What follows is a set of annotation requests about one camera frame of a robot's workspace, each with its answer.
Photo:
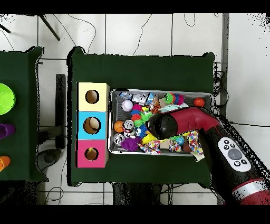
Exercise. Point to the colourful dotted cloth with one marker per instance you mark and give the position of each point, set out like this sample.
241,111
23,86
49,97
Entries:
194,143

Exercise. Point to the dark green tablecloth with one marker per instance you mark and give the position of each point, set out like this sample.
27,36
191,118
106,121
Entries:
143,71
19,69

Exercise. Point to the shallow clear mesh bin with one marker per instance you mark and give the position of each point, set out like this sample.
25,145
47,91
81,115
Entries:
188,96

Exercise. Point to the rainbow fuzzy caterpillar toy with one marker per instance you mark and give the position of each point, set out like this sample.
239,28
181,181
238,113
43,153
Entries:
174,98

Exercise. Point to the orange ball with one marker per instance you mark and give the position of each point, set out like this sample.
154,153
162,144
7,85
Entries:
199,102

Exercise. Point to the lime green bowl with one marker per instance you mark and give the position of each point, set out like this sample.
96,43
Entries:
5,99

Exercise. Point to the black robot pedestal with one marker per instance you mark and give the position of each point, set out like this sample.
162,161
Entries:
135,194

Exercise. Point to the black tripod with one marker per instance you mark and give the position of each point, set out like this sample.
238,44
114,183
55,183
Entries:
49,27

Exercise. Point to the purple cup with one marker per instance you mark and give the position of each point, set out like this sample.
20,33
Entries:
6,130

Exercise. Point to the white dimpled ball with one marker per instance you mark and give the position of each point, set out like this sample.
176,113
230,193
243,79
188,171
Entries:
127,105

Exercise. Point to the purple spiky toy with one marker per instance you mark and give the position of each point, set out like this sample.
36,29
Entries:
130,144

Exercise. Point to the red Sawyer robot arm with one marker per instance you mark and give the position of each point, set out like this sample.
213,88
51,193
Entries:
198,120

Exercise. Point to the small toy basketball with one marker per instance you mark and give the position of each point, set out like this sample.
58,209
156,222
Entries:
118,126

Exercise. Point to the mint green cloth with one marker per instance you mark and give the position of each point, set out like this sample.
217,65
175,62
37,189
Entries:
172,108

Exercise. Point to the crushed red soda can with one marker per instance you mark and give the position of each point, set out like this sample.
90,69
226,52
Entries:
128,124

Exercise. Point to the crushed clear plastic bottle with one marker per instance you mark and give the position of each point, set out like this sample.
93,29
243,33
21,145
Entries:
139,97

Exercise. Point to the orange cup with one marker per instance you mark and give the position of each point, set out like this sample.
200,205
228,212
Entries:
4,163

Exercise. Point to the yellow plush toy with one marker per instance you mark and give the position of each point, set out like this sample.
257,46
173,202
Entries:
90,150

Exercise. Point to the wooden box with three holes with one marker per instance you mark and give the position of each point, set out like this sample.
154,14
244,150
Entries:
92,86

